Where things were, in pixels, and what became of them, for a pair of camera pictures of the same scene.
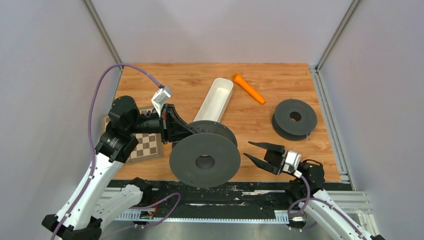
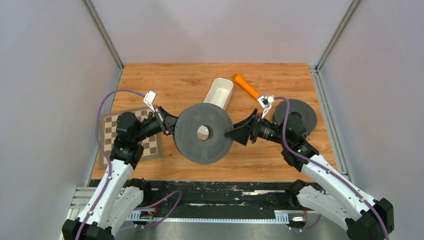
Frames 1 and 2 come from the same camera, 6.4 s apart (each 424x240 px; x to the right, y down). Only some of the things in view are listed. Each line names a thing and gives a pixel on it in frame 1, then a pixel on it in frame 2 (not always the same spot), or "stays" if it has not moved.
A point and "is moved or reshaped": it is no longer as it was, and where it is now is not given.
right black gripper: x=273 y=156 → x=240 y=134
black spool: x=288 y=129 stays
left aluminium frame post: x=92 y=11 stays
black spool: x=210 y=138 is moved or reshaped
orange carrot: x=239 y=80 stays
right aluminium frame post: x=348 y=14 stays
